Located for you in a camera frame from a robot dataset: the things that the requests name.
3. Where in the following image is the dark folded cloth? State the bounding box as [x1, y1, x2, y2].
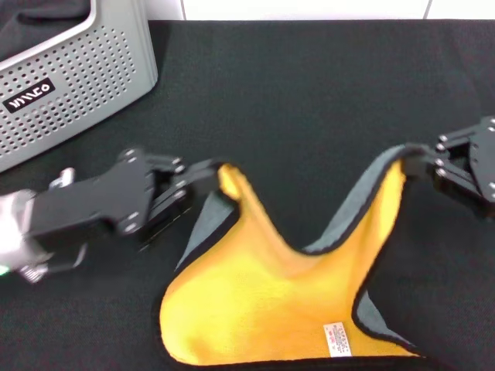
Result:
[0, 0, 97, 65]

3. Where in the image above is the grey perforated storage box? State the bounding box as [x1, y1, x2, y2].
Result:
[0, 0, 159, 174]

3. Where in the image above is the yellow and grey towel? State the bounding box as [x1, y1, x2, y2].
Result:
[154, 148, 431, 367]

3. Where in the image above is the left gripper silver connector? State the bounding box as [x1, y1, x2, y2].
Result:
[49, 167, 77, 191]

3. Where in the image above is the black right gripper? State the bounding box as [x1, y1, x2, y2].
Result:
[403, 114, 495, 218]

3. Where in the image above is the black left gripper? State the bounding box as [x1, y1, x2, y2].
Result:
[26, 148, 224, 272]

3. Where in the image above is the black tablecloth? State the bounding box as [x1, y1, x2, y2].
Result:
[0, 19, 495, 371]

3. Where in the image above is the black left arm cable plug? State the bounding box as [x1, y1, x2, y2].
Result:
[19, 264, 50, 286]

